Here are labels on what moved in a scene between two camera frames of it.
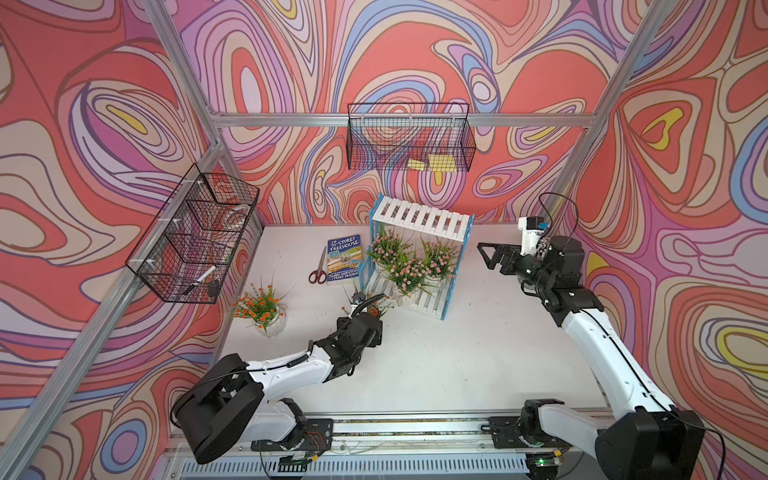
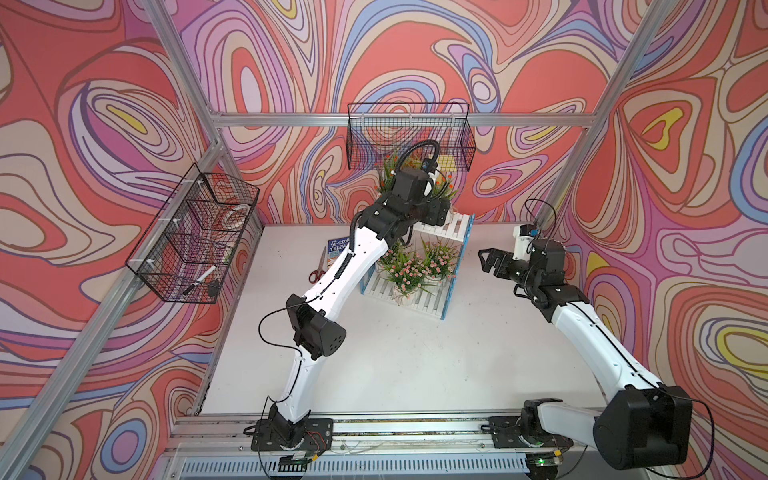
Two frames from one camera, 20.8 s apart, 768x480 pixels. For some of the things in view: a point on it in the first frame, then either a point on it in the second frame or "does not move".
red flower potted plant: (376, 306) to (388, 165)
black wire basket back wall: (432, 137) does not move
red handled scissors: (318, 275) does not move
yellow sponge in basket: (442, 163) does not move
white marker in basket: (213, 268) does not move
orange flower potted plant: (263, 307) to (449, 191)
